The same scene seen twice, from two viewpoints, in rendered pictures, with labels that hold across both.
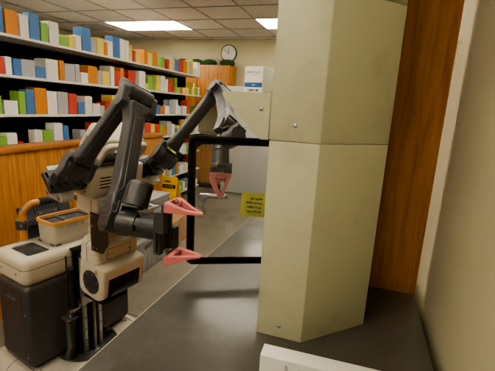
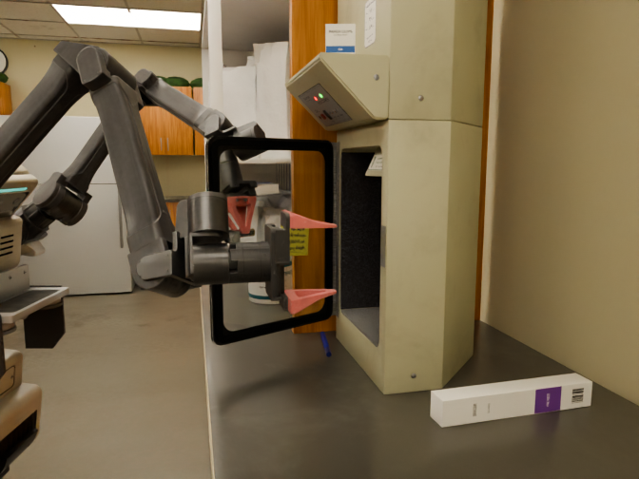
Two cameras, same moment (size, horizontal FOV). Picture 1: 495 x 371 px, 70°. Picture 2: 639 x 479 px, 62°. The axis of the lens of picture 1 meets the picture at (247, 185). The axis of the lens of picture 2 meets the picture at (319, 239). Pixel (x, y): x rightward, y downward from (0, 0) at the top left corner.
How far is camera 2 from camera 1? 53 cm
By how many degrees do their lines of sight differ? 31
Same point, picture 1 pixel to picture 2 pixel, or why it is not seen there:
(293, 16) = not seen: outside the picture
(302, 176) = (433, 163)
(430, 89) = not seen: hidden behind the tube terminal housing
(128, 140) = (137, 141)
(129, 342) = (243, 460)
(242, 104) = (350, 71)
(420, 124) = not seen: hidden behind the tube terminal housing
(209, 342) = (348, 422)
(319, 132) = (449, 105)
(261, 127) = (378, 103)
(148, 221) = (256, 251)
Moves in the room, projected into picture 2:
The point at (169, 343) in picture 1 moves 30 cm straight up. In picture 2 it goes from (300, 441) to (299, 236)
